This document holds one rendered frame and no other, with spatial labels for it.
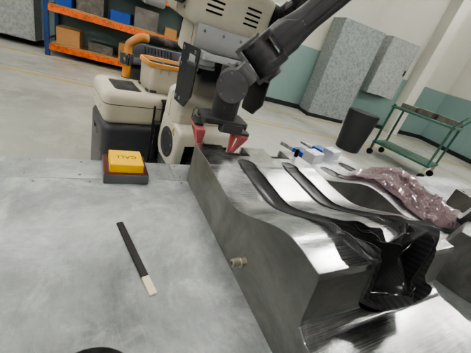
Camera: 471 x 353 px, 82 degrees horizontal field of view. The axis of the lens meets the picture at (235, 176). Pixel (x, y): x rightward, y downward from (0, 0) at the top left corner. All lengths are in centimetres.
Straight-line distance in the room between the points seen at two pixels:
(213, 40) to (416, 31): 738
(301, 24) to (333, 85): 586
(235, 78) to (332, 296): 36
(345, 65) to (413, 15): 206
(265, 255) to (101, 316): 19
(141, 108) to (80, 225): 72
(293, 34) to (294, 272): 42
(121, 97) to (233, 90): 65
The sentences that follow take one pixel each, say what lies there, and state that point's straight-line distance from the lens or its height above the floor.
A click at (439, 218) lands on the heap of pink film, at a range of 71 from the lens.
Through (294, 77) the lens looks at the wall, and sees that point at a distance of 653.
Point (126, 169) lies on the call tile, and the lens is 55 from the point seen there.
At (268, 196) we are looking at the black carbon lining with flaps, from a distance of 47.
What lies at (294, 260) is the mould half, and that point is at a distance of 30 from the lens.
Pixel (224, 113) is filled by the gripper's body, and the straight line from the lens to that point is 58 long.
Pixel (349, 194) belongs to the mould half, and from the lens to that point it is 68.
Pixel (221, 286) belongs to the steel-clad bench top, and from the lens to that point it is 40.
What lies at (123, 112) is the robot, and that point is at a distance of 111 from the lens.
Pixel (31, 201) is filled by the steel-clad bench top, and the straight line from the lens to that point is 51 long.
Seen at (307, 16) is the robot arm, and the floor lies 116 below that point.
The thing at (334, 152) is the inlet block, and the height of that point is 88.
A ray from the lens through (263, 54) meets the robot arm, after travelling 56.
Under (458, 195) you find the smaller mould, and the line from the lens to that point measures 113.
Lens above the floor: 110
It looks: 27 degrees down
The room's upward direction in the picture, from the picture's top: 18 degrees clockwise
